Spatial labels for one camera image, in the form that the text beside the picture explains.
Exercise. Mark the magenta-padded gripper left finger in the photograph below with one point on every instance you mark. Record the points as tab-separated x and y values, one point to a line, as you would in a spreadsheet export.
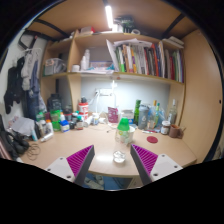
78	161

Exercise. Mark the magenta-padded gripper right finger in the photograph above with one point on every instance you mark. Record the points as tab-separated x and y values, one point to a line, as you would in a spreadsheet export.
146	160

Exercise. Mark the clear bottle with green cap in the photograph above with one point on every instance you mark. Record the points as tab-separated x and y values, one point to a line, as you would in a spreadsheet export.
123	124

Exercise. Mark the flat round red coaster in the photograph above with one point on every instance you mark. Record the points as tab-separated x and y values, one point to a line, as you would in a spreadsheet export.
152	139

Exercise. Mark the white-lidded brown jar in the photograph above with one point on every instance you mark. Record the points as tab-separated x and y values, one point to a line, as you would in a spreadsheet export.
165	128

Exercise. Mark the white bottle with blue label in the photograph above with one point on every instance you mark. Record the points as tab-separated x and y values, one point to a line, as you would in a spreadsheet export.
64	126

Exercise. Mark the brown mug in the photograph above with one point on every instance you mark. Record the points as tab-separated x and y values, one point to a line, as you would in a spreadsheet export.
174	131

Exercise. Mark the grey shaker bottle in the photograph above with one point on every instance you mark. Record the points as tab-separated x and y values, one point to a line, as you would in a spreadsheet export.
143	117

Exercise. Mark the green plastic container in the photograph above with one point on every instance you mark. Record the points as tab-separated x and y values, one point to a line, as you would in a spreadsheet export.
55	119

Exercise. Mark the white and blue carton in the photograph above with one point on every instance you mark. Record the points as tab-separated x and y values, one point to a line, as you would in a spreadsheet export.
128	115

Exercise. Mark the dark green glass bottle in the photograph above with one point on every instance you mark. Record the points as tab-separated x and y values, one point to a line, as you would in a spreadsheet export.
137	111

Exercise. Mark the tall clear glass bottle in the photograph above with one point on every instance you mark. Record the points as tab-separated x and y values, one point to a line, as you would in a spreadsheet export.
172	116

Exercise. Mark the red and white canister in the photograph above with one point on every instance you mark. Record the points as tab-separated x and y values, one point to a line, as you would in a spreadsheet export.
83	108

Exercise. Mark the pink pouch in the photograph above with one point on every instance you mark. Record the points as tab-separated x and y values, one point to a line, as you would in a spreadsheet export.
112	115

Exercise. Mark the black box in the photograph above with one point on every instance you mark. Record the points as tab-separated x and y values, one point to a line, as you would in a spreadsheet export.
54	101

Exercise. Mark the black bag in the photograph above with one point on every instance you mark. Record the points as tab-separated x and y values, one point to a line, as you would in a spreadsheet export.
11	141

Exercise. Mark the hanging dark clothes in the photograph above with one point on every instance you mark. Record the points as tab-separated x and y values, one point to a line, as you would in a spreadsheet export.
16	83

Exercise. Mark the wooden shelf unit with books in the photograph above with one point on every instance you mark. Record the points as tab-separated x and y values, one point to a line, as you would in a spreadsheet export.
93	40

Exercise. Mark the white ceiling tube light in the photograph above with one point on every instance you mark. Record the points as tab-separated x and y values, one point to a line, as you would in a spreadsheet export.
109	16

